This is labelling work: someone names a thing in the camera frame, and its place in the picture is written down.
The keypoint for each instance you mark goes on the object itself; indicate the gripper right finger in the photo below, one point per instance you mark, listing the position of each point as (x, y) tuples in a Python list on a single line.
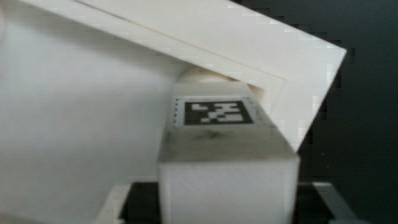
[(336, 204)]

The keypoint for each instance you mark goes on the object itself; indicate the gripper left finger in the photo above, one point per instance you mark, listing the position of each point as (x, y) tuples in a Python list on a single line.
[(108, 216)]

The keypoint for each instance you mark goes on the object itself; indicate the white table leg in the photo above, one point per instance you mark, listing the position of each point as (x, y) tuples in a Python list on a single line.
[(227, 165)]

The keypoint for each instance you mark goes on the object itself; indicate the white square tabletop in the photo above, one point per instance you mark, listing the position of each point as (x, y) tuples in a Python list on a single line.
[(81, 101)]

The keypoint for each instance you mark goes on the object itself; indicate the white U-shaped fence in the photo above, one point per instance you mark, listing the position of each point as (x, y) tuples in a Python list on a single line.
[(238, 43)]

